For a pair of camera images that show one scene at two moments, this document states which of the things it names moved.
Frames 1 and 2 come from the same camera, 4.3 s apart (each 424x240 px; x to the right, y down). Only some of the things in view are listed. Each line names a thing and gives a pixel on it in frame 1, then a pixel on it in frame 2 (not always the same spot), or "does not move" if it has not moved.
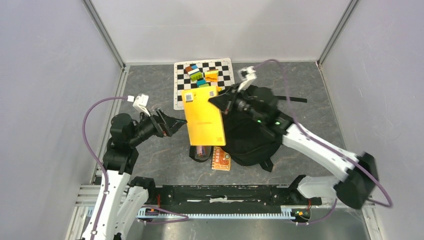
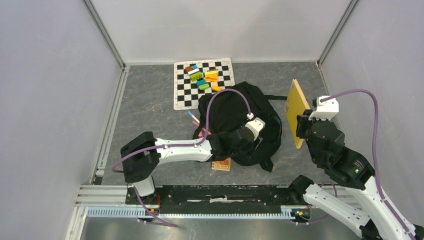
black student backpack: (253, 123) does not move
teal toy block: (201, 82) does not move
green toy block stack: (194, 77) does not move
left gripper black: (164, 125) → (249, 150)
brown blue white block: (191, 69) does not move
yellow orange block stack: (211, 75) does not move
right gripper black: (225, 102) → (302, 120)
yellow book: (204, 119) → (296, 104)
